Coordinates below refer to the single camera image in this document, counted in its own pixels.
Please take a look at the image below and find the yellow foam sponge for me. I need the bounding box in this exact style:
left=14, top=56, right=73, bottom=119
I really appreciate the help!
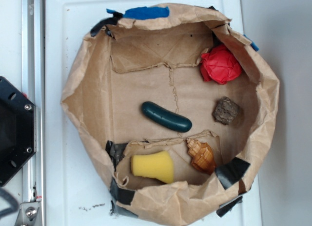
left=131, top=151, right=174, bottom=184

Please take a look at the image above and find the crumpled red paper ball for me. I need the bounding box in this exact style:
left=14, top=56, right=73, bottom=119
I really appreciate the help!
left=200, top=44, right=242, bottom=85

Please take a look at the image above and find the metal corner bracket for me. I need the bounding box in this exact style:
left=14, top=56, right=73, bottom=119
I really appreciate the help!
left=14, top=202, right=41, bottom=226

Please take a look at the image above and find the brown paper bag bin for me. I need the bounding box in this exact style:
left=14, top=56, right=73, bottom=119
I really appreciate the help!
left=61, top=3, right=280, bottom=226

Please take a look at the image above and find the aluminium extrusion rail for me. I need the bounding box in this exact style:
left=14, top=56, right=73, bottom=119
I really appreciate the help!
left=21, top=0, right=46, bottom=226

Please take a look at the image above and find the white plastic tray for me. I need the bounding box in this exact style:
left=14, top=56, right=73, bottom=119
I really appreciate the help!
left=45, top=0, right=263, bottom=226

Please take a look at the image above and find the brown rough rock cube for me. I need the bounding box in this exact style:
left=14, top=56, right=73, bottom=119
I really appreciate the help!
left=213, top=96, right=241, bottom=125

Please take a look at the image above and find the brown glossy seashell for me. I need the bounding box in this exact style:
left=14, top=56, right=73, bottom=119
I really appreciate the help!
left=186, top=138, right=216, bottom=175

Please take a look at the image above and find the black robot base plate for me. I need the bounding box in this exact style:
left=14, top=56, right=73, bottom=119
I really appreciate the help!
left=0, top=76, right=35, bottom=187

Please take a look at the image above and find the dark green plastic pickle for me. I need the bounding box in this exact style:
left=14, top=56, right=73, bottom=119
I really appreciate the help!
left=141, top=101, right=192, bottom=132

